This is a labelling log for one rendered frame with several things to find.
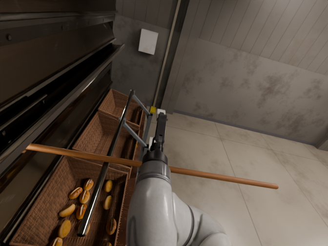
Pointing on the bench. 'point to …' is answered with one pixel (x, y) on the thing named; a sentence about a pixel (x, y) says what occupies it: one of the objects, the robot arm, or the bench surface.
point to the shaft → (141, 163)
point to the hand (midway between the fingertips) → (156, 126)
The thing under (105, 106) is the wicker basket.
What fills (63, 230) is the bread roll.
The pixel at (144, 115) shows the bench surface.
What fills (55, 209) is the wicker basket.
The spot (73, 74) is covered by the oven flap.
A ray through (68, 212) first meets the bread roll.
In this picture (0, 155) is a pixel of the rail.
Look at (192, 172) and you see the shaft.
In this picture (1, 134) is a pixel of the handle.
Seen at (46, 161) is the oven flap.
